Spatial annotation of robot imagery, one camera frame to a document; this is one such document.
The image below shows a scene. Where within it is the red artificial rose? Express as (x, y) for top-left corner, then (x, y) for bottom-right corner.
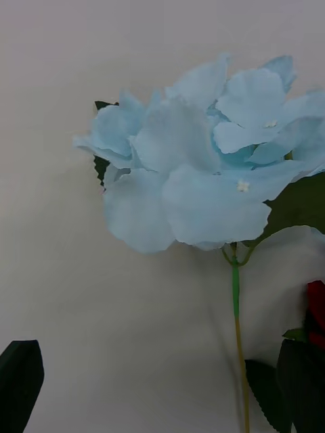
(244, 279), (325, 433)

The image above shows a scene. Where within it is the pale blue artificial flower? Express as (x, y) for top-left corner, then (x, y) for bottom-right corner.
(72, 52), (325, 433)

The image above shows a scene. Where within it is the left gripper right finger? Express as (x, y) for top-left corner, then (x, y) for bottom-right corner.
(276, 339), (325, 433)

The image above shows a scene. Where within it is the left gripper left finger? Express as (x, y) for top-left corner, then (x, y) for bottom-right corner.
(0, 339), (45, 433)

